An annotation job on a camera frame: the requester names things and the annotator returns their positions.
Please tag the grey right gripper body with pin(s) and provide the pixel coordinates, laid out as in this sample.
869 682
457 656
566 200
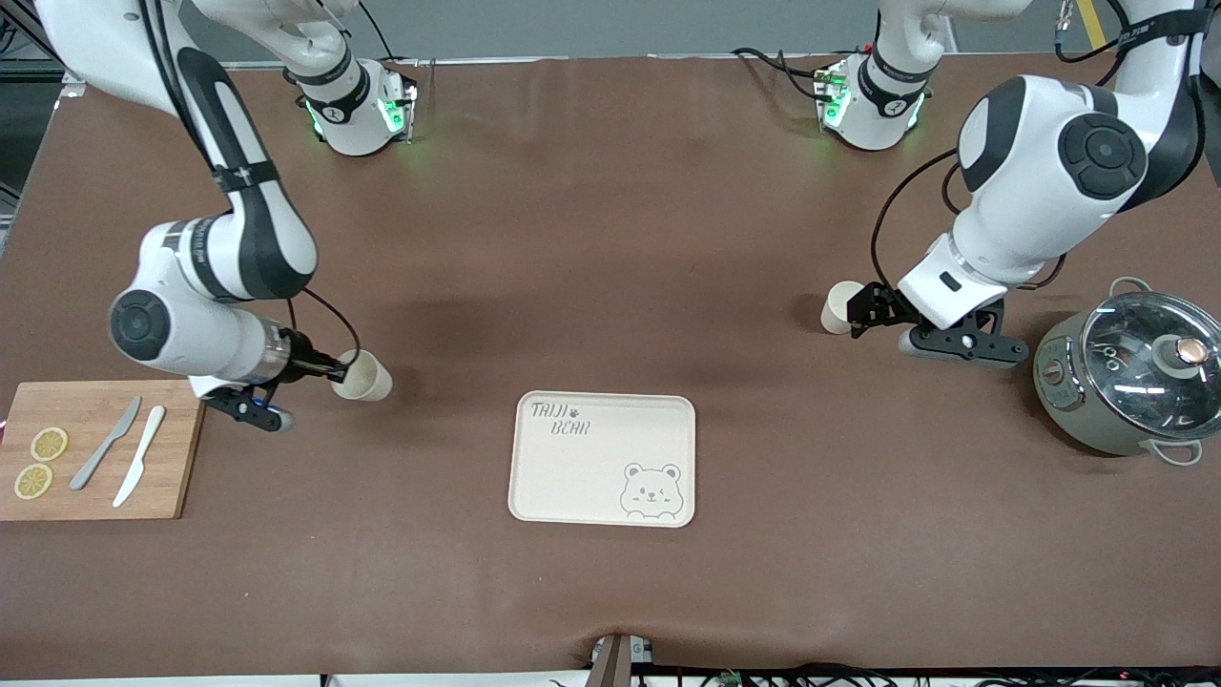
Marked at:
307 363

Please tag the white plastic cup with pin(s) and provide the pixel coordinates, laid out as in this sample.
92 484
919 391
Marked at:
838 307
367 382

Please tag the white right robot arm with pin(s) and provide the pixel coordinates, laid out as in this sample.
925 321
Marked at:
191 334

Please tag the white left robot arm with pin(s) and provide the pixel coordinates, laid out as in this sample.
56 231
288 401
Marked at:
1021 191

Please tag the bamboo cutting board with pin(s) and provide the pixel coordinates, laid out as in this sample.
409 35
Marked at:
172 458

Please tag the grey-green electric cooking pot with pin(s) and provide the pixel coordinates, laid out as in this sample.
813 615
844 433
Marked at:
1064 401

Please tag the white plastic knife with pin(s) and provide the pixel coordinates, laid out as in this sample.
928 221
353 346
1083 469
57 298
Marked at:
141 458

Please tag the glass pot lid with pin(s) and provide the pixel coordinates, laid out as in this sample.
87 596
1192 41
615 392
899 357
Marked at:
1135 372

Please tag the grey plastic knife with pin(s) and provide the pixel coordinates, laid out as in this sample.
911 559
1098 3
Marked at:
100 453

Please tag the lemon slice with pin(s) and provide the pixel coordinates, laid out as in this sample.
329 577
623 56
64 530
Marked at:
49 444
33 482

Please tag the cream bear print tray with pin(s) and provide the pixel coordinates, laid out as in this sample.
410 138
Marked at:
591 468

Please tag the small green circuit board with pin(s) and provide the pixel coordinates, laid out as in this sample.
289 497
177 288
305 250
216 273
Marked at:
731 679

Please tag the grey table edge clamp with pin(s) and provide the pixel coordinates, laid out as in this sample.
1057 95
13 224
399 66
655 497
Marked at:
610 663

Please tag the aluminium frame profile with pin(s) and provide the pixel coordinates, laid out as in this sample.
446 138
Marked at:
69 91

